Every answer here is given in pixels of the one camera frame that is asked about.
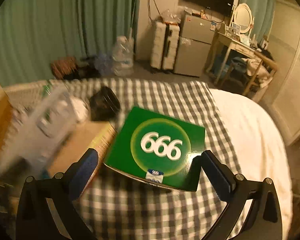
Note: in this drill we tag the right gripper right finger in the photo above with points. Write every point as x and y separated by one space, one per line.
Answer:
263 220

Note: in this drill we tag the checkered cloth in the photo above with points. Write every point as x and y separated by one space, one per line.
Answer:
114 206

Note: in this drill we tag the right green curtain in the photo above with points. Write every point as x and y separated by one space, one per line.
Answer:
263 12

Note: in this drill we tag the clear plastic bag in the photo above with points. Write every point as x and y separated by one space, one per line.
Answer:
41 135

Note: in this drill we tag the black small pouch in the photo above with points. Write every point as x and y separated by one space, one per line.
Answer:
104 103

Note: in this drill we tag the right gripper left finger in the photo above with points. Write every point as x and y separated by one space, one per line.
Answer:
34 219

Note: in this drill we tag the wooden chair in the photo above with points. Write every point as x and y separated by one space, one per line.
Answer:
258 72

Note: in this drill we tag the green 666 box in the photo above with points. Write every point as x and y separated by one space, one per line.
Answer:
159 150

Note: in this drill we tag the green curtain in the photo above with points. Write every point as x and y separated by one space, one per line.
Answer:
33 33
263 12

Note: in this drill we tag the patterned brown bag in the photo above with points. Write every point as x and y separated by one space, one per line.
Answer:
63 67

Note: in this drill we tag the large water bottle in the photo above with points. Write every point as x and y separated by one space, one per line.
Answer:
122 57

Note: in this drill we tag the grey mini fridge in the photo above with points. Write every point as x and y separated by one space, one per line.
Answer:
193 47

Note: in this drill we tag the white oval mirror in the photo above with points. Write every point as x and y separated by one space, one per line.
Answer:
243 17

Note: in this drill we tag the cardboard box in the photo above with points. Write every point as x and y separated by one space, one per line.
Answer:
88 134

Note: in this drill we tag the white suitcase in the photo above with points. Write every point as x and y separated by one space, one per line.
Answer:
165 44

